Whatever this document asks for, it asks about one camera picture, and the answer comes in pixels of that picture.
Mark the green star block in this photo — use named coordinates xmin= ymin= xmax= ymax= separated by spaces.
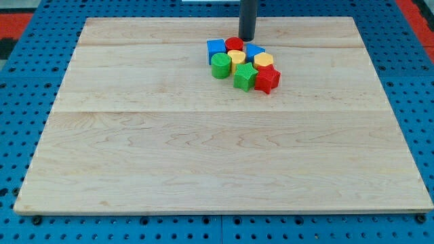
xmin=233 ymin=62 xmax=258 ymax=92

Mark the green cylinder block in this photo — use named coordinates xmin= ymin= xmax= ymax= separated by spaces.
xmin=211 ymin=53 xmax=231 ymax=79

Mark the red star block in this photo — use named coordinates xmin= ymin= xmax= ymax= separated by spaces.
xmin=254 ymin=64 xmax=281 ymax=94

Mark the yellow heart block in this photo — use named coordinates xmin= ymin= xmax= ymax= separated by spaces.
xmin=227 ymin=49 xmax=246 ymax=75

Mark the blue cube block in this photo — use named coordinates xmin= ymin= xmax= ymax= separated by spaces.
xmin=206 ymin=39 xmax=226 ymax=64

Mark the light wooden board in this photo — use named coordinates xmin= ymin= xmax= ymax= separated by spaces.
xmin=14 ymin=17 xmax=433 ymax=216

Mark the yellow hexagon block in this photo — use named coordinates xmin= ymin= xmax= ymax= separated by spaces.
xmin=254 ymin=52 xmax=274 ymax=68

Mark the blue triangle block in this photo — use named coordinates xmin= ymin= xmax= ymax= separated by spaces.
xmin=245 ymin=43 xmax=265 ymax=62

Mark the red cylinder block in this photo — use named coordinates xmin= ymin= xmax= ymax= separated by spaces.
xmin=224 ymin=37 xmax=244 ymax=52

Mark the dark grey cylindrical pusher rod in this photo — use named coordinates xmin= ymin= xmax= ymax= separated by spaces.
xmin=238 ymin=0 xmax=258 ymax=41

